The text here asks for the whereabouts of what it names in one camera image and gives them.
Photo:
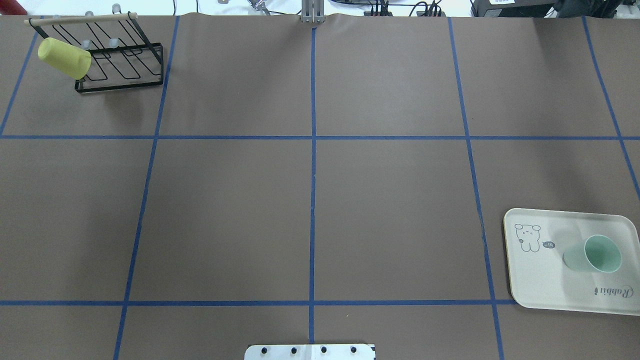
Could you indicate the light green cup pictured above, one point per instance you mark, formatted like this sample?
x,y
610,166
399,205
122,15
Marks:
x,y
597,254

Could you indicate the yellow cup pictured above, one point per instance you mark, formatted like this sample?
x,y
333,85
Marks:
x,y
73,61

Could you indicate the cream rabbit tray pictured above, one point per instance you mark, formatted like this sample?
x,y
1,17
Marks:
x,y
535,240

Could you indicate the red cylinder bottle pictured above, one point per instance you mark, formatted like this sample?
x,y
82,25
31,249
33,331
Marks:
x,y
12,8

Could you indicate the aluminium frame post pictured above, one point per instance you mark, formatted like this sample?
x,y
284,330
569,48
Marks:
x,y
312,11

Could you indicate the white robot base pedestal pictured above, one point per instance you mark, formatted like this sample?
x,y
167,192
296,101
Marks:
x,y
335,351

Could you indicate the black wire cup rack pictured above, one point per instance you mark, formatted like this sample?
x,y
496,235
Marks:
x,y
123,55

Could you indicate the wooden rack handle rod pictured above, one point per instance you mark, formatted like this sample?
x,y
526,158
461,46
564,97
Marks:
x,y
45,22

